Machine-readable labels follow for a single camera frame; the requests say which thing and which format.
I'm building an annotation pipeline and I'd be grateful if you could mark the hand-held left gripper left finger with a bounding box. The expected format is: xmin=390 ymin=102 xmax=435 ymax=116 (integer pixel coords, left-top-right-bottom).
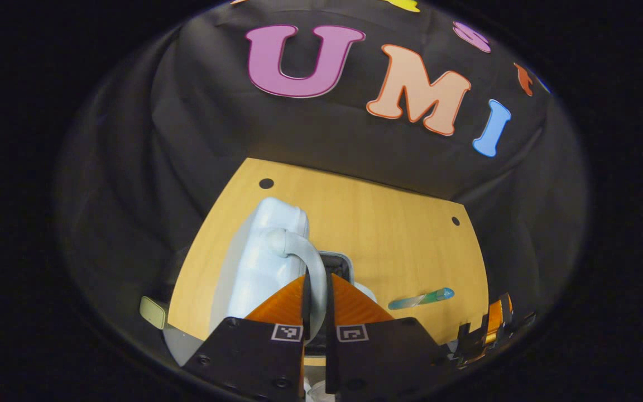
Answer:
xmin=181 ymin=274 xmax=306 ymax=402

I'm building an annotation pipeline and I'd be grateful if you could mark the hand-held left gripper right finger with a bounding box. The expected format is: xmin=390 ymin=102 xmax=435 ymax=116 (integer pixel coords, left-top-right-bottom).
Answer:
xmin=326 ymin=272 xmax=456 ymax=402

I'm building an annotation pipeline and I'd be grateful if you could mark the clear blue-capped tube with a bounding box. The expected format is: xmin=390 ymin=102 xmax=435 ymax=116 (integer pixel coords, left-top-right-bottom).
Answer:
xmin=387 ymin=287 xmax=455 ymax=311

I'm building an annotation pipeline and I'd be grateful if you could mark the light blue suitcase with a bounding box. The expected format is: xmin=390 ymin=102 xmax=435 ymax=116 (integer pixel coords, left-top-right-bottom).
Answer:
xmin=210 ymin=197 xmax=379 ymax=358

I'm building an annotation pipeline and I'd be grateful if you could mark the beige trash bin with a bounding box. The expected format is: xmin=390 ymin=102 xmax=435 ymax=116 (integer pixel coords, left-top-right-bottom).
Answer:
xmin=139 ymin=296 xmax=169 ymax=331

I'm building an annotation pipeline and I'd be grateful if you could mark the black backdrop cloth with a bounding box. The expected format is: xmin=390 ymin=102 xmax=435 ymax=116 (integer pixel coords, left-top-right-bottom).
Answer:
xmin=54 ymin=0 xmax=587 ymax=358

